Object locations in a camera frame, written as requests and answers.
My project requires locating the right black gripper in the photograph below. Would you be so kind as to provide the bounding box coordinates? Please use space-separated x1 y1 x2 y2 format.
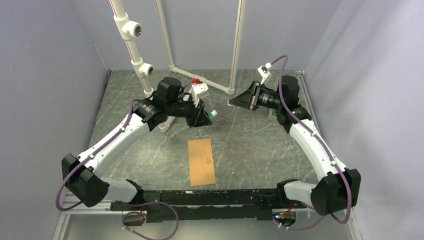
228 81 283 111

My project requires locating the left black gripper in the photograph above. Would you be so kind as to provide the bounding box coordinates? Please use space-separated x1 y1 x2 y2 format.
166 94 213 128

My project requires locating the green white glue stick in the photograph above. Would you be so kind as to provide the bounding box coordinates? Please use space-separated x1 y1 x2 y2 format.
207 110 218 120

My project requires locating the brown paper envelope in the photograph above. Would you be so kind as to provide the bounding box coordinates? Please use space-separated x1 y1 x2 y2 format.
187 138 216 187

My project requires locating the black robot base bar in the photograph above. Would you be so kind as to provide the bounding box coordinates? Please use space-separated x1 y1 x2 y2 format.
110 188 305 223

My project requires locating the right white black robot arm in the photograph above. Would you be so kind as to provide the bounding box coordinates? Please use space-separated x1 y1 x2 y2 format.
228 75 362 216

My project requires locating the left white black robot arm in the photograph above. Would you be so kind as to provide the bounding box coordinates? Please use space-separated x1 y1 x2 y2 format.
55 77 217 211

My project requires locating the green white small box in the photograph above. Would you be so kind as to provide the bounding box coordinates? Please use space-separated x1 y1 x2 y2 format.
267 109 277 122

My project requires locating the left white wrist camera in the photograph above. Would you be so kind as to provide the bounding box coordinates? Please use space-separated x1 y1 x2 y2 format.
188 78 211 108

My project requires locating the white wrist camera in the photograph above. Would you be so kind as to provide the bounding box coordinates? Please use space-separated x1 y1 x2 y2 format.
188 78 211 108
257 62 273 85

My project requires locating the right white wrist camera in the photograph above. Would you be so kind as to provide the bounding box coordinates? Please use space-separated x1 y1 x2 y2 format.
257 62 273 85

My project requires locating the white PVC pipe frame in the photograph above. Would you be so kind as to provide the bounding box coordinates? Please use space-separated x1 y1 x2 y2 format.
108 0 247 134

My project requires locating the aluminium rail frame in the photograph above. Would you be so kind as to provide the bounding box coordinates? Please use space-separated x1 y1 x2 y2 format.
65 70 365 240

